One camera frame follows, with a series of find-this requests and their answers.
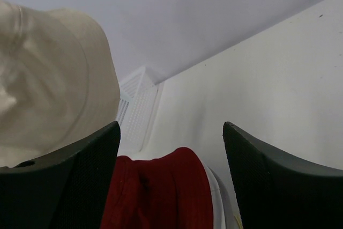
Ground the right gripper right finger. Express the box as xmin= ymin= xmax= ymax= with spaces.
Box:
xmin=223 ymin=122 xmax=342 ymax=228

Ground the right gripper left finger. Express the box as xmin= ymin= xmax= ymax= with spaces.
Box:
xmin=1 ymin=122 xmax=121 ymax=228

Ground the white bucket hat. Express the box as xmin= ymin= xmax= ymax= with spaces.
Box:
xmin=203 ymin=164 xmax=242 ymax=229

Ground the red bucket hat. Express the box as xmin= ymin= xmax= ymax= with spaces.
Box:
xmin=100 ymin=147 xmax=214 ymax=229

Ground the beige bucket hat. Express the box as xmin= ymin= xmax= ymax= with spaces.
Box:
xmin=1 ymin=0 xmax=120 ymax=167

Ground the white plastic basket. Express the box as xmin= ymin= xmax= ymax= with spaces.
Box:
xmin=116 ymin=67 xmax=158 ymax=156

